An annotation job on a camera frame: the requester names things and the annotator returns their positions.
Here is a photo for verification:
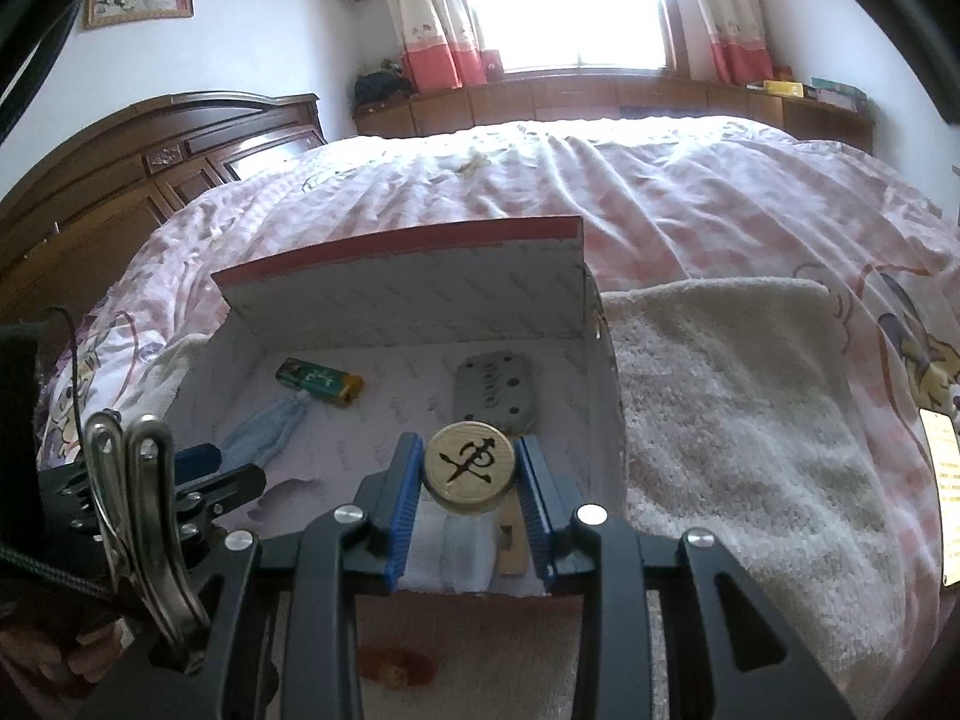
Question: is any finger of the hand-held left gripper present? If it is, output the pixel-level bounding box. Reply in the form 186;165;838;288
37;461;113;563
171;444;267;541

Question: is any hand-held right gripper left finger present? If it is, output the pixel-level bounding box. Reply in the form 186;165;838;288
202;431;425;720

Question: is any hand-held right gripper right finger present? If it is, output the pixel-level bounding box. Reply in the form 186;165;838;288
517;435;856;720

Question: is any blue correction tape dispenser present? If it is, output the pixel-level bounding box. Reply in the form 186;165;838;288
221;394;312;477

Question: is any round wooden chess piece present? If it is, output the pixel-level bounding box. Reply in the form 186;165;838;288
422;420;517;517

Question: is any grey plate with holes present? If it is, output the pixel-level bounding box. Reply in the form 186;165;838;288
452;351;541;436

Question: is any green printed lighter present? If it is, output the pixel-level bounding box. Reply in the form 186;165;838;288
276;358;366;410

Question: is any red cardboard box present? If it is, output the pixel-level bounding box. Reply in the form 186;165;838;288
169;216;627;601

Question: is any person's left hand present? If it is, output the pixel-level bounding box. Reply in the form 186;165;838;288
0;610;132;698

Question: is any small tan wooden stick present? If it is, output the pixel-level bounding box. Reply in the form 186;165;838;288
495;495;527;578

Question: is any metal spring clip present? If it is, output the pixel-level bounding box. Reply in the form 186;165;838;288
82;409;215;653

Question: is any beige towel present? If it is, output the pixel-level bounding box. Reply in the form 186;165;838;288
270;277;923;720

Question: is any dark wooden headboard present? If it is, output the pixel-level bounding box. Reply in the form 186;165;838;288
0;94;327;323

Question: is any pink printed quilt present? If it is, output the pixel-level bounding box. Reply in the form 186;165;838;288
34;116;960;616

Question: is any wooden sill cabinet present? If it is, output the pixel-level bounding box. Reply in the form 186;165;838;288
352;71;875;155

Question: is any dark bag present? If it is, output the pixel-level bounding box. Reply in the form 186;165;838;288
352;71;413;110

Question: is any pink and white curtain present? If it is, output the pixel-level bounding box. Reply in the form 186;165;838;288
679;0;773;85
371;0;488;91

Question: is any bright window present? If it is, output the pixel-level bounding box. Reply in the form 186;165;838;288
450;0;691;80

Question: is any black braided cable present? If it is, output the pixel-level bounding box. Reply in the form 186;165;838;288
0;540;121;605

